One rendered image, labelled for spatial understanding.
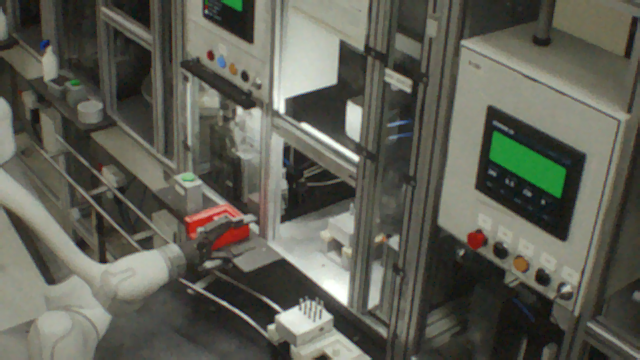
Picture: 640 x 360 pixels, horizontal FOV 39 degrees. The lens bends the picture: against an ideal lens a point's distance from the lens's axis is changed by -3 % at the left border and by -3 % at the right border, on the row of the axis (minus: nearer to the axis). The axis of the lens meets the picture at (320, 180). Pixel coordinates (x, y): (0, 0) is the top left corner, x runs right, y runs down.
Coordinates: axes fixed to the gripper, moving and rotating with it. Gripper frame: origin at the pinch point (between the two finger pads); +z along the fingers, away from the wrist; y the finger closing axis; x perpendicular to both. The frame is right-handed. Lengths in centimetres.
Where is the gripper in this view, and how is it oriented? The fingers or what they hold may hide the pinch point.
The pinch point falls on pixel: (245, 234)
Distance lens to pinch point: 248.2
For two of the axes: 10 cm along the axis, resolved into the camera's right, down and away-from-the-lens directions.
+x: -6.2, -4.3, 6.6
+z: 7.8, -2.8, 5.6
